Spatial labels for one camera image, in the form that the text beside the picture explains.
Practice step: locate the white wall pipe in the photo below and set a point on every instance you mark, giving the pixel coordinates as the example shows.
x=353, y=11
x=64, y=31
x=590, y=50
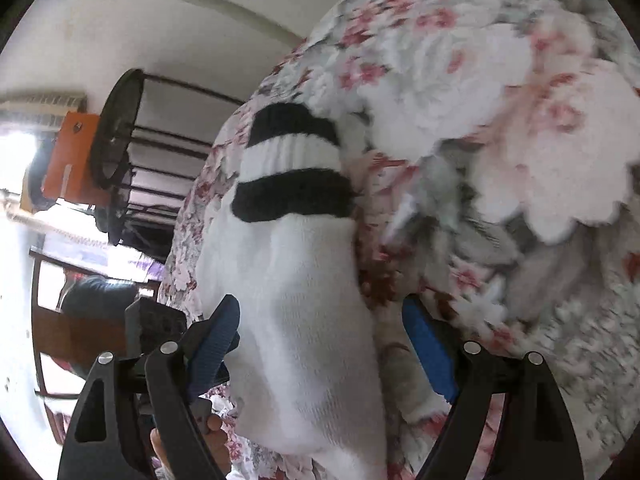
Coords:
x=200, y=0

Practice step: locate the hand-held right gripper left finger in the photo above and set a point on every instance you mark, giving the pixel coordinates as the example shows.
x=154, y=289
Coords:
x=215, y=350

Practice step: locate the dark blue cloth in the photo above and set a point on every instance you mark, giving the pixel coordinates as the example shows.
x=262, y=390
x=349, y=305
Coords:
x=95, y=300

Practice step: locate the black metal rack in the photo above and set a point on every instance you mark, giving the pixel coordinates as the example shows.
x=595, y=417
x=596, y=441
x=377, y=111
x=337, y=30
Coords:
x=115, y=130

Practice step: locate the wooden chair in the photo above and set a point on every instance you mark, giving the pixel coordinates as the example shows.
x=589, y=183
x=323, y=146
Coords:
x=65, y=330

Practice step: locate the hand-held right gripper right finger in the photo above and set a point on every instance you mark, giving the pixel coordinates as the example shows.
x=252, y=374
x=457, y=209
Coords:
x=430, y=355

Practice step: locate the white sock with black stripes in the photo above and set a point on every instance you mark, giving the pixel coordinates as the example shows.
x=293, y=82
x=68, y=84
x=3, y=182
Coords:
x=300, y=310

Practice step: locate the person's left hand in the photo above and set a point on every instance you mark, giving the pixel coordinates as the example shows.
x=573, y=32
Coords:
x=219, y=440

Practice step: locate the floral blanket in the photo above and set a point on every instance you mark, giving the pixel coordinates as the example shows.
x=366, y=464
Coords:
x=500, y=110

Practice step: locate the white louvred vent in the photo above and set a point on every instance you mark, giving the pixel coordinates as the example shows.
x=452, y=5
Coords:
x=40, y=107

